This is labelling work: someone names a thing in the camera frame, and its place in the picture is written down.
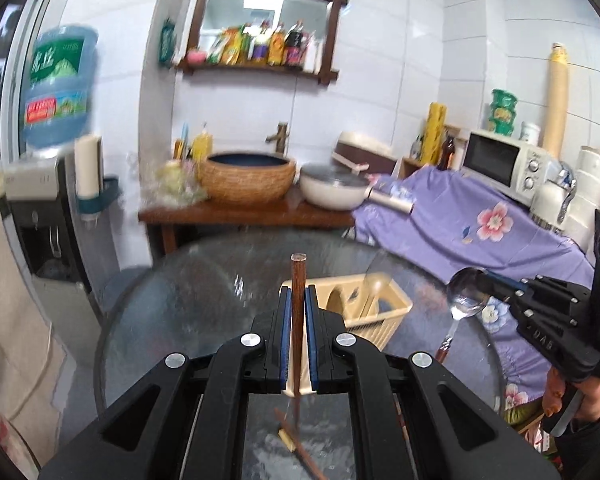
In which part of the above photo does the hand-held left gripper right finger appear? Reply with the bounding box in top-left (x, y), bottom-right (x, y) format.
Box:
top-left (305, 285), bottom-right (561, 480)

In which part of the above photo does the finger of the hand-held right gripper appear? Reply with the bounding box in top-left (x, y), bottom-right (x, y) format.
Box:
top-left (481, 269), bottom-right (541, 293)
top-left (487, 277), bottom-right (593, 331)

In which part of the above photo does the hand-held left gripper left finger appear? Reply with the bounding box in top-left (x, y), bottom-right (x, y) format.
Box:
top-left (40, 285), bottom-right (293, 480)

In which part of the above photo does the metal spoon with wooden handle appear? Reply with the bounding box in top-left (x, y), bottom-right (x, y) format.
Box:
top-left (434, 267), bottom-right (493, 363)

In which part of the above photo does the brown wooden chopstick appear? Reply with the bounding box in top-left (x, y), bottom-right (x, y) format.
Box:
top-left (290, 252), bottom-right (308, 426)

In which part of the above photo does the cream plastic utensil holder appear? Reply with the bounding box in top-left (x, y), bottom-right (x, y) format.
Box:
top-left (279, 272), bottom-right (414, 396)

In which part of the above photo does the translucent plastic spoon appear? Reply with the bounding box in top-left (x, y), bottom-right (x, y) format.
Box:
top-left (357, 272), bottom-right (388, 318)

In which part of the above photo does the person's right forearm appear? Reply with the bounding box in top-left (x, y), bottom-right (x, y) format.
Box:
top-left (552, 410), bottom-right (600, 480)

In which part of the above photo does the person's right hand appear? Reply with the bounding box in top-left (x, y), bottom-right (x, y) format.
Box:
top-left (542, 367), bottom-right (600, 423)

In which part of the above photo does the purple floral cloth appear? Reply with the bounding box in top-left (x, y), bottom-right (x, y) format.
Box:
top-left (352, 167), bottom-right (596, 426)

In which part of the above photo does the white thermos kettle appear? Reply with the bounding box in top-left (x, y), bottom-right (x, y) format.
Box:
top-left (530, 160), bottom-right (578, 233)

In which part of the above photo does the white microwave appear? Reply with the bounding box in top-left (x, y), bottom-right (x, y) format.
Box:
top-left (460, 129), bottom-right (556, 206)

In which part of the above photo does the wooden washstand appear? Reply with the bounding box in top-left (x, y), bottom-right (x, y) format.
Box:
top-left (137, 187), bottom-right (358, 256)

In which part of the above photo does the stack of white paper cups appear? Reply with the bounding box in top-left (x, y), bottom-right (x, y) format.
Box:
top-left (562, 132), bottom-right (600, 256)

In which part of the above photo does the brown glass bottle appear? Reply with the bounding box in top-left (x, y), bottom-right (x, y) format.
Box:
top-left (437, 132), bottom-right (456, 170)

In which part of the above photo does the white pan with lid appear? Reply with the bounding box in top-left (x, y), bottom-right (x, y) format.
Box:
top-left (299, 162), bottom-right (416, 216)

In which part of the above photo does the wooden crate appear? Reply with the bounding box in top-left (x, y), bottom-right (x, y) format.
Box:
top-left (397, 125), bottom-right (471, 181)

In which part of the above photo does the wicker pattern wash basin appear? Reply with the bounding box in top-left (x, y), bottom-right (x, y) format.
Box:
top-left (200, 152), bottom-right (297, 206)

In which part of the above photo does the yellow roll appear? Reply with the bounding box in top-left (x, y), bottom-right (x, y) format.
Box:
top-left (422, 102), bottom-right (448, 166)

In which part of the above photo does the dark grey round bin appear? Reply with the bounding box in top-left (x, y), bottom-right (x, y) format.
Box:
top-left (97, 265), bottom-right (161, 321)

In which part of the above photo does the white rice paddle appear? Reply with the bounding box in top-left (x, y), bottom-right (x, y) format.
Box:
top-left (332, 152), bottom-right (371, 171)

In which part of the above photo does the clear plastic bag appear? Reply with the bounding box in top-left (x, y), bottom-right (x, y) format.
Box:
top-left (125, 150), bottom-right (211, 208)

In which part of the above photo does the tall beige roll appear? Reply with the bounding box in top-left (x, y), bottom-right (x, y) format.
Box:
top-left (542, 42), bottom-right (571, 161)

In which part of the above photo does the cream brown rice cooker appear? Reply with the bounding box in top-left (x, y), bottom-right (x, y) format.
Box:
top-left (332, 131), bottom-right (398, 176)

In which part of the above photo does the bronze faucet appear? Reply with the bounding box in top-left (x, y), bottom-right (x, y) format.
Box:
top-left (265, 121), bottom-right (291, 157)

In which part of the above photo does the cream toothbrush cup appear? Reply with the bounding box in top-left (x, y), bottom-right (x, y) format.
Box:
top-left (162, 160), bottom-right (186, 186)

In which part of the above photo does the yellow soap dispenser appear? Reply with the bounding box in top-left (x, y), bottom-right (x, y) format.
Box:
top-left (192, 122), bottom-right (214, 171)

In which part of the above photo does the white paper cup tube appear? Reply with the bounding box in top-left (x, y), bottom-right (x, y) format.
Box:
top-left (75, 134), bottom-right (103, 201)

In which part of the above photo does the white squeeze bottle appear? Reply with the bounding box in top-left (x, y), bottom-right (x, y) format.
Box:
top-left (304, 35), bottom-right (323, 72)

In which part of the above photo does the yellow label bottle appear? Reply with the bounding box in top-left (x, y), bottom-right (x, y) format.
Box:
top-left (269, 24), bottom-right (287, 66)

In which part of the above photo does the purple label bottle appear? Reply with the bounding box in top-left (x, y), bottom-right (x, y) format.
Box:
top-left (252, 22), bottom-right (271, 65)

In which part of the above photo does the dark soy sauce bottle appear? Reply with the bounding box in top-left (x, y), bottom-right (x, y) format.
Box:
top-left (285, 20), bottom-right (306, 68)

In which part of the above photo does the yellow green packet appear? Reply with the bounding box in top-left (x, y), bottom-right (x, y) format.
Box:
top-left (215, 27), bottom-right (246, 65)

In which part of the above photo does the grey water dispenser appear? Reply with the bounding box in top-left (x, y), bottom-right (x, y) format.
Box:
top-left (2, 152), bottom-right (106, 311)

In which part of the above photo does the floral cushion stool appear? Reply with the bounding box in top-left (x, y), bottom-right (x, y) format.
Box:
top-left (0, 405), bottom-right (31, 466)

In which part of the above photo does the wooden framed mirror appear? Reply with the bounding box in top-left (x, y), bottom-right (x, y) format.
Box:
top-left (177, 0), bottom-right (350, 86)

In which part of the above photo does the blue water jug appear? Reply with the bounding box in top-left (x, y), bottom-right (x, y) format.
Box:
top-left (20, 25), bottom-right (100, 148)

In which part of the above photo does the green wall packet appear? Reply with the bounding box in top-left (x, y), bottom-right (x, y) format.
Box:
top-left (159, 19), bottom-right (177, 68)

